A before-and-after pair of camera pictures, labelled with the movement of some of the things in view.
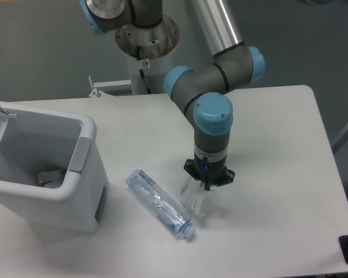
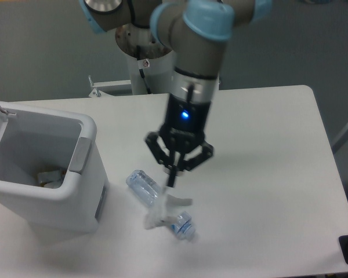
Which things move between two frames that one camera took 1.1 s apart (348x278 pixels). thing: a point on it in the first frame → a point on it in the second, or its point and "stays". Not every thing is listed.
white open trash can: [45, 167] stays
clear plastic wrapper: [192, 198] → [161, 218]
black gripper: [209, 173] → [183, 130]
